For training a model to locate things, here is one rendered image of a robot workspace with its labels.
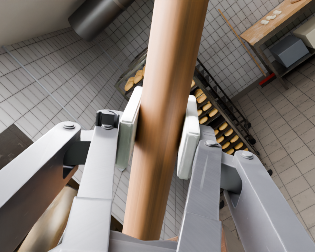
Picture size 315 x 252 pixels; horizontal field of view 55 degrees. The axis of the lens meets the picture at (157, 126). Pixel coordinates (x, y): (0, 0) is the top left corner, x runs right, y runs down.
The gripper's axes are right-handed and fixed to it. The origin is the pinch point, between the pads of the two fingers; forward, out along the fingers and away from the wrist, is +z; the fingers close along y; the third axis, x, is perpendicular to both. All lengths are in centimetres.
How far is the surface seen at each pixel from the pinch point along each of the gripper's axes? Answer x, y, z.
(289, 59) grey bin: -48, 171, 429
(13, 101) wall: -74, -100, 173
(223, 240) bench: -140, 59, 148
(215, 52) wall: -66, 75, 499
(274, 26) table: -7, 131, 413
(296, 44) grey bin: -26, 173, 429
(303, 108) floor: -93, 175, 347
